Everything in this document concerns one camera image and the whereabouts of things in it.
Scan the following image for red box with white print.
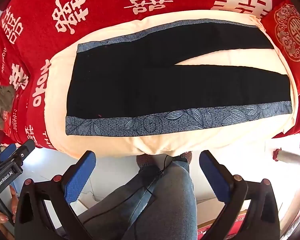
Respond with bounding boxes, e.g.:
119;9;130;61
197;210;249;238

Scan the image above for brown slipper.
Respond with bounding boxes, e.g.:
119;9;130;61
176;151;193;166
136;154;166;167

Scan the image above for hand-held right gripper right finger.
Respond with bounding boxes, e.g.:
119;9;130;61
199;150;282;240

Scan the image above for person's left hand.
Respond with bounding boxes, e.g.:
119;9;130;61
0;186;18;228

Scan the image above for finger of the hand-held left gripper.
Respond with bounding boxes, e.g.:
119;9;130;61
13;139;36;164
0;144;17;167

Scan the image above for red blanket with white characters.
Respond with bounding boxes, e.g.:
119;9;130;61
0;0;300;151

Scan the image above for red pillow with ornament print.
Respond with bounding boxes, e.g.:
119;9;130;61
260;2;300;96

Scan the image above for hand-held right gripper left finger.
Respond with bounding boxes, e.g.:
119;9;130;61
14;151;97;240

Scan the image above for person's blue jeans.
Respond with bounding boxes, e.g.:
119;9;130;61
75;155;198;240

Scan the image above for white roll with red cap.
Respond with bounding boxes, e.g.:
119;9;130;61
272;149;300;167

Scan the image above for black pants with blue stripes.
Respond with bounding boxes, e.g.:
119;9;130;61
65;18;293;137

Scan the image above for cream white cloth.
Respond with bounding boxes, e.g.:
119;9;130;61
27;10;298;159

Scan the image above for grey-brown cloth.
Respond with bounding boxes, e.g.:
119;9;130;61
0;85;16;131

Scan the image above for black cable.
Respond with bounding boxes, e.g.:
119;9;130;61
84;154;181;227

